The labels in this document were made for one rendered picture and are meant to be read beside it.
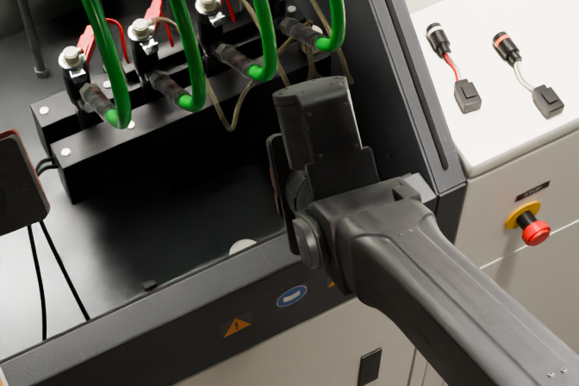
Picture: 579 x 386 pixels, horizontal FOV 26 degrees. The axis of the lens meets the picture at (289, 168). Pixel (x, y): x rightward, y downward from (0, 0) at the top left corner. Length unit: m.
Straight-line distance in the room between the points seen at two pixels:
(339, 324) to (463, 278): 0.84
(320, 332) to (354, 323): 0.06
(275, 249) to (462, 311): 0.69
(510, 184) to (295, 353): 0.34
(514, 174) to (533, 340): 0.84
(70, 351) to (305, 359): 0.38
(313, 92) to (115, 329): 0.51
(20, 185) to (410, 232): 0.29
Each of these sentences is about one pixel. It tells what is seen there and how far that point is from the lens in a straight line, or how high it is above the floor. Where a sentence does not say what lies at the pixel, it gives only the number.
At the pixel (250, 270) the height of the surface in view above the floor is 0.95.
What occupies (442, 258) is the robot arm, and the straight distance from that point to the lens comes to 0.75.
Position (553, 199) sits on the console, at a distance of 1.61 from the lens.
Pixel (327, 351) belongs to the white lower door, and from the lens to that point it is 1.62.
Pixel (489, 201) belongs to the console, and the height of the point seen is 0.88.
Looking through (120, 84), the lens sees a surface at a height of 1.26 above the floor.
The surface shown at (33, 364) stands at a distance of 1.33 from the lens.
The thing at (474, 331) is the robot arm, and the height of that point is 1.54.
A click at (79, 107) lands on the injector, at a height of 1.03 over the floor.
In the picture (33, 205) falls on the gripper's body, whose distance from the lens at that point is 0.92.
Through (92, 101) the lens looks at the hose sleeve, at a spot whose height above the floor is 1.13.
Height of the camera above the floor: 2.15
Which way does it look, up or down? 57 degrees down
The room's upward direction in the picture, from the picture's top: straight up
